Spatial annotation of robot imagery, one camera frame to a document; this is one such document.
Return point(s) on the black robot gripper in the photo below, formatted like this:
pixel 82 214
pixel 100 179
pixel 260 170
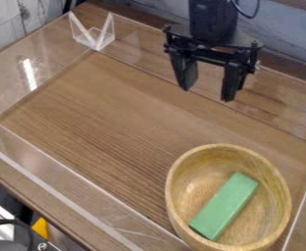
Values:
pixel 209 39

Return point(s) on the green rectangular block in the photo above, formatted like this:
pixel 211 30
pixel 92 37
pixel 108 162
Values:
pixel 223 207

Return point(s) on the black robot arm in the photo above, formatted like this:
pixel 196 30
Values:
pixel 211 40

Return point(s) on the brown wooden bowl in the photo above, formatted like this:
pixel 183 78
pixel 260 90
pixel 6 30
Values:
pixel 196 176

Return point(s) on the yellow black device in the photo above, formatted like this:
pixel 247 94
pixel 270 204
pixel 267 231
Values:
pixel 33 235

